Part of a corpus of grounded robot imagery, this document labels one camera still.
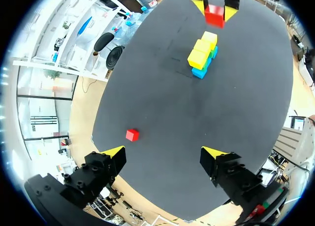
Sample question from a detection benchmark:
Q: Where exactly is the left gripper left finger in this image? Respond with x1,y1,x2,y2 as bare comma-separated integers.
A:
60,145,127,208

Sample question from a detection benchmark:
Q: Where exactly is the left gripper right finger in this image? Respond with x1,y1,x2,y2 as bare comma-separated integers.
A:
199,146,263,206

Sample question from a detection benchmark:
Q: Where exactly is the yellow cube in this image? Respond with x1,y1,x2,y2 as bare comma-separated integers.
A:
193,39,213,58
187,49,209,70
203,31,219,51

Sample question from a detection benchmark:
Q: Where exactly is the red cube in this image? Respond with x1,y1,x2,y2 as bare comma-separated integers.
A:
204,4,226,29
126,129,140,143

